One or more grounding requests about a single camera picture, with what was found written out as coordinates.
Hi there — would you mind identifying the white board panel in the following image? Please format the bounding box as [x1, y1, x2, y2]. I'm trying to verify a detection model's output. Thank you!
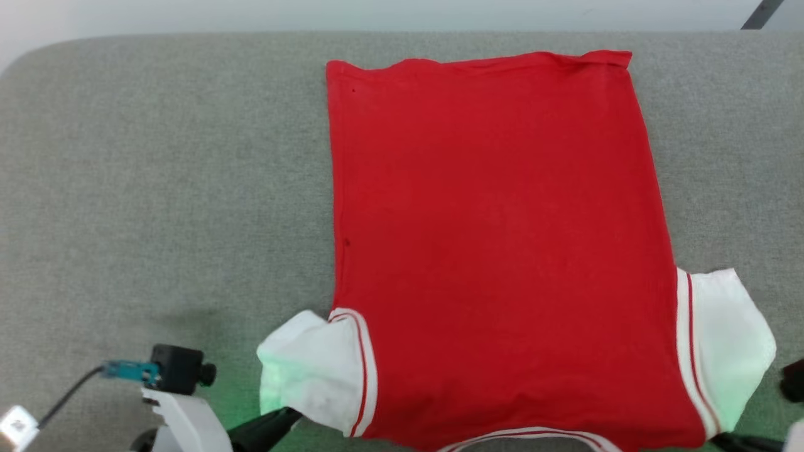
[768, 0, 804, 31]

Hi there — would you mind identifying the black metal leg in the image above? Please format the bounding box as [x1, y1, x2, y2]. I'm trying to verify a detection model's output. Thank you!
[741, 0, 786, 30]

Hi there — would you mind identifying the white square cable box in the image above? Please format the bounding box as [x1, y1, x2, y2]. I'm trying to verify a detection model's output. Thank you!
[0, 406, 40, 452]

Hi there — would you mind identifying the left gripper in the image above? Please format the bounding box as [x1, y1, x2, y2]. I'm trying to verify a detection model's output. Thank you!
[132, 388, 304, 452]

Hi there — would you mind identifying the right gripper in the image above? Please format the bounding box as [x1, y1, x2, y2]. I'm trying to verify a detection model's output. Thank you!
[710, 419, 804, 452]

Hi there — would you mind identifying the black cable with teal plug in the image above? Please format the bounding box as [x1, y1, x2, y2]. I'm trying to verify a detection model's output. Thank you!
[35, 360, 161, 434]

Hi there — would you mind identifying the red and white jersey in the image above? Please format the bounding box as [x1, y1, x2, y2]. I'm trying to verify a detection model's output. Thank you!
[256, 49, 778, 452]

